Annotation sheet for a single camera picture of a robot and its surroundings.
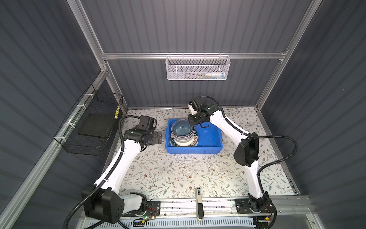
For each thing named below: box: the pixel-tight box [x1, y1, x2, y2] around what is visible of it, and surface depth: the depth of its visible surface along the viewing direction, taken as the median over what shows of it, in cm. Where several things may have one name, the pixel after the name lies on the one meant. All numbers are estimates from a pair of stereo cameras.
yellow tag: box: [114, 105, 121, 120], surface depth 84 cm
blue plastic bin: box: [165, 119, 223, 154], surface depth 97 cm
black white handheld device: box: [195, 187, 204, 222], surface depth 74 cm
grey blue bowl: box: [171, 118, 195, 138], surface depth 97 cm
